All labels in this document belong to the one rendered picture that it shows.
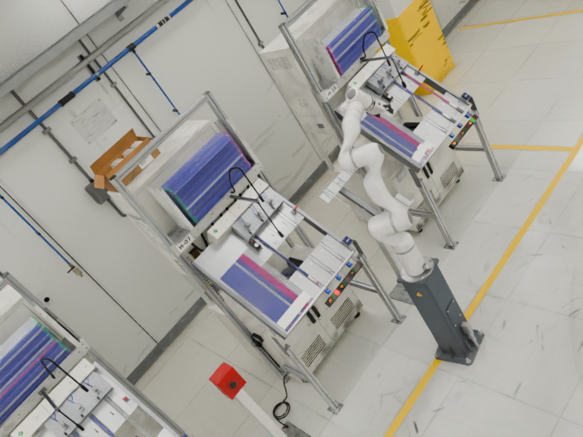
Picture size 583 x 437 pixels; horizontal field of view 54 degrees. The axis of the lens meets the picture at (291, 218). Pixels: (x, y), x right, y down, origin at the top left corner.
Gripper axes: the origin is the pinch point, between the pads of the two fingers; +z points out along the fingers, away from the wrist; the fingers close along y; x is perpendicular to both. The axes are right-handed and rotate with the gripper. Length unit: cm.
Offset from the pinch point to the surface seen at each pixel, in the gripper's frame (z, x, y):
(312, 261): 0, 83, 51
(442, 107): 85, -37, 12
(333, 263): 10, 83, 43
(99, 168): -103, 37, 132
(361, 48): 30, -69, 43
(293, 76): 2, -48, 79
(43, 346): -129, 141, 111
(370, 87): 46, -47, 46
